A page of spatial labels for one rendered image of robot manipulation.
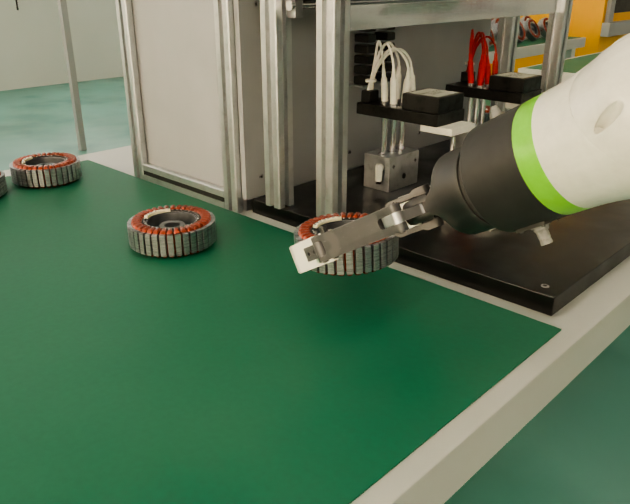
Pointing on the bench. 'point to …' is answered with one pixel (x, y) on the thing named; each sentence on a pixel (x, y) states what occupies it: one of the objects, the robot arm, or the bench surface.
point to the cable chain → (369, 57)
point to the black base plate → (497, 242)
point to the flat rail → (443, 12)
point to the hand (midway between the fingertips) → (348, 240)
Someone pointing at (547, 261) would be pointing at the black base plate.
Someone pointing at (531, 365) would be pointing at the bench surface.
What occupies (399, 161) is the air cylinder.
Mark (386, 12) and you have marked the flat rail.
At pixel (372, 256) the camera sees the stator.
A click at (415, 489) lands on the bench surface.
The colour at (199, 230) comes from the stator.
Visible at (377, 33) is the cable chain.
